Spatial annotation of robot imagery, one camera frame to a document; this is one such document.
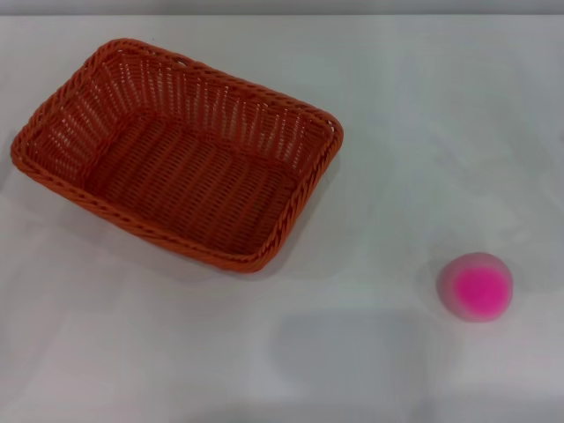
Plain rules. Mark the orange woven plastic basket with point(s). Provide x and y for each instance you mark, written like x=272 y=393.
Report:
x=189 y=176

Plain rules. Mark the pink foam ball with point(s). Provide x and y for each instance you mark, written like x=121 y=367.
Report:
x=478 y=288

